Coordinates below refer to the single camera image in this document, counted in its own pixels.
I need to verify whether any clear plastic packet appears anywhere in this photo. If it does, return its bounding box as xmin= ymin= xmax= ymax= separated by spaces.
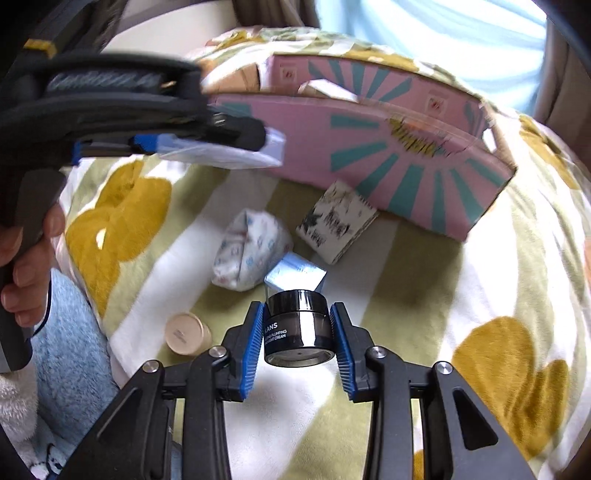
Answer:
xmin=156 ymin=128 xmax=287 ymax=170

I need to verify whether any black cream jar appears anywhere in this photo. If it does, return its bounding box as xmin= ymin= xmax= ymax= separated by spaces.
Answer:
xmin=263 ymin=289 xmax=335 ymax=368

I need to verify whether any person's left hand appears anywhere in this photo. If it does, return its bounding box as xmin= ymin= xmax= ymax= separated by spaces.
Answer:
xmin=1 ymin=203 xmax=65 ymax=328

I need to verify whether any light blue fluffy cloth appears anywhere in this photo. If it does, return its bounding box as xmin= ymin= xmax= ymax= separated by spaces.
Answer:
xmin=29 ymin=267 xmax=122 ymax=462

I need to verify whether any white patterned tissue pack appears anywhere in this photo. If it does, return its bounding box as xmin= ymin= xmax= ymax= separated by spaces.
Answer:
xmin=211 ymin=209 xmax=294 ymax=292

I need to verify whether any floral striped blanket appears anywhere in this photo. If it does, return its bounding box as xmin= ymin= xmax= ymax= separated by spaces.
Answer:
xmin=57 ymin=28 xmax=590 ymax=479

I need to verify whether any beige round jar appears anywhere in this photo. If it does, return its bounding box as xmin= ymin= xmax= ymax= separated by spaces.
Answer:
xmin=164 ymin=312 xmax=212 ymax=357

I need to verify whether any white box black calligraphy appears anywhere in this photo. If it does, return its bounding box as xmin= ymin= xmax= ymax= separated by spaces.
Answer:
xmin=297 ymin=181 xmax=378 ymax=265

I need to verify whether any brown left curtain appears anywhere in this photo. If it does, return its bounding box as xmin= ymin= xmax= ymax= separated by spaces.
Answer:
xmin=232 ymin=0 xmax=320 ymax=28

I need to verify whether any brown curtain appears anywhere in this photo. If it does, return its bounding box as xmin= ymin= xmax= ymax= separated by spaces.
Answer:
xmin=232 ymin=0 xmax=320 ymax=28
xmin=533 ymin=21 xmax=591 ymax=164

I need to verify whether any white fluffy sleeve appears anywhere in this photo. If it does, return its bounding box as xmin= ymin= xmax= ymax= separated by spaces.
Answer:
xmin=0 ymin=362 xmax=38 ymax=468

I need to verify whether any light blue small box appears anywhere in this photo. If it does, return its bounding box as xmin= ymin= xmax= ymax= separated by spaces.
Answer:
xmin=263 ymin=252 xmax=327 ymax=298

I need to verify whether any pink teal cardboard box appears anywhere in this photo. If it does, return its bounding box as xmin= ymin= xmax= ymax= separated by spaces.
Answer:
xmin=202 ymin=54 xmax=516 ymax=241

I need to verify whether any light blue window curtain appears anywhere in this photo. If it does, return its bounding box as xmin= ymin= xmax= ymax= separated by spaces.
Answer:
xmin=315 ymin=0 xmax=547 ymax=115

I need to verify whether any brown right curtain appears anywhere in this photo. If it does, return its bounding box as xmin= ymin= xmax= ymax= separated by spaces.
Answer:
xmin=533 ymin=21 xmax=591 ymax=164

